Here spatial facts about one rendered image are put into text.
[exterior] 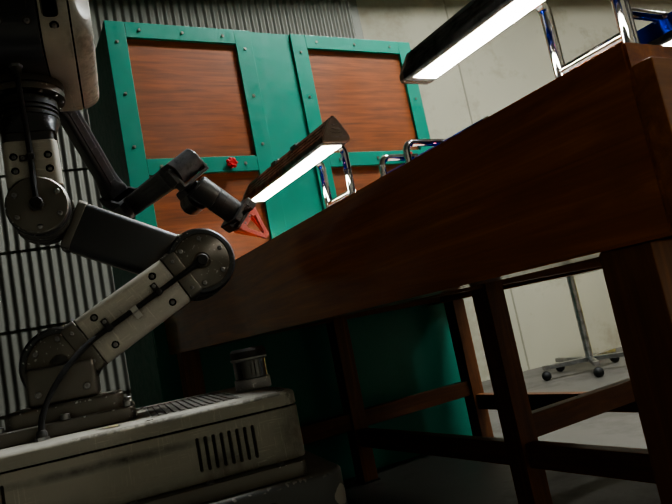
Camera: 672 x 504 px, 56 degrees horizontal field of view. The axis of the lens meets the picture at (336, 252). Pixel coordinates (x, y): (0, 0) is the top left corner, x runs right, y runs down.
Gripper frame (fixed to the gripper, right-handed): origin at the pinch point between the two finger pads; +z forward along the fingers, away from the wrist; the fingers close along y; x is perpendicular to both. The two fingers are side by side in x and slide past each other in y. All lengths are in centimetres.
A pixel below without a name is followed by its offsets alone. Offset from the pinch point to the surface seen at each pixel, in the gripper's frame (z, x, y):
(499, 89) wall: 156, -298, 203
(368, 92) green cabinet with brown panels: 29, -116, 81
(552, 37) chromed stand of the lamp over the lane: 15, -45, -59
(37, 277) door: -37, -1, 259
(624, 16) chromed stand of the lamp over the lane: 17, -42, -74
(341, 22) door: 27, -260, 224
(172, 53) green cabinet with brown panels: -45, -71, 83
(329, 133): 1.5, -34.3, 0.8
